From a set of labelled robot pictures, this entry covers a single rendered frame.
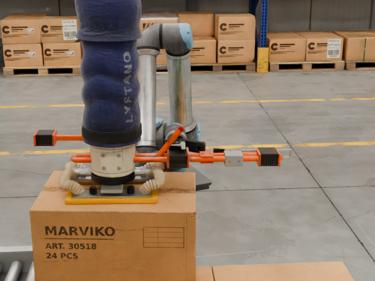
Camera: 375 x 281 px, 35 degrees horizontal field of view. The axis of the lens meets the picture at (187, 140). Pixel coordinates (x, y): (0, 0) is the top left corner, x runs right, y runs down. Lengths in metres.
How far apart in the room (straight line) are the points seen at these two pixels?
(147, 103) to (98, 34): 0.65
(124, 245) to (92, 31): 0.77
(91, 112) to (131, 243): 0.50
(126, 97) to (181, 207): 0.44
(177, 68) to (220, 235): 1.70
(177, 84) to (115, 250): 0.96
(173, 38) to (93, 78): 0.67
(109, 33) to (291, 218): 2.73
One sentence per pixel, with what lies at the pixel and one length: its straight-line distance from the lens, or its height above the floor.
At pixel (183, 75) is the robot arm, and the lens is 2.82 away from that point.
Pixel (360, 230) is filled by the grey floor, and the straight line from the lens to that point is 4.41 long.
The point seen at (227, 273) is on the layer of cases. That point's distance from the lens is 2.68.
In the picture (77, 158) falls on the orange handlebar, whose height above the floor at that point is 1.15.
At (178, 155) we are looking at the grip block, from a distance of 2.26.
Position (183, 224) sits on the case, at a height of 0.95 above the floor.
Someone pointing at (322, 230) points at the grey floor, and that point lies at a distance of 4.35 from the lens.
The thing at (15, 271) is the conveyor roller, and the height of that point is 0.54.
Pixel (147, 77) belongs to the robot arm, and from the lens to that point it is 2.68.
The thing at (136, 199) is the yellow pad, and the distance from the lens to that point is 2.22.
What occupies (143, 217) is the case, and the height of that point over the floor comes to 0.98.
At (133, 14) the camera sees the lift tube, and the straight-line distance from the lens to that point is 2.11.
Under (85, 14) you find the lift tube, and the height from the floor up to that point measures 1.69.
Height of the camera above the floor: 1.91
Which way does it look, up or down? 18 degrees down
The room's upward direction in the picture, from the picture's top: straight up
